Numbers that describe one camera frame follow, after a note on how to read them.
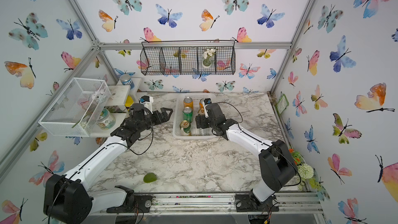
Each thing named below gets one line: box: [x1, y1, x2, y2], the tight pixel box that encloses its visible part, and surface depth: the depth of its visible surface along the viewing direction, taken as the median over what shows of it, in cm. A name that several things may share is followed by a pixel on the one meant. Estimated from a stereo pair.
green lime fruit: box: [143, 172, 158, 184], surface depth 82 cm
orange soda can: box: [182, 96, 194, 111], surface depth 103 cm
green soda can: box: [182, 106, 194, 123], surface depth 98 cm
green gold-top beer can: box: [179, 119, 192, 136], surface depth 91 cm
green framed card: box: [275, 93, 290, 116], surface depth 113 cm
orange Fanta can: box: [199, 98, 205, 109], surface depth 103 cm
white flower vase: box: [201, 48, 217, 69], surface depth 91 cm
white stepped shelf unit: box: [90, 77, 142, 138], surface depth 89 cm
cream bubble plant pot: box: [96, 107, 116, 131], surface depth 81 cm
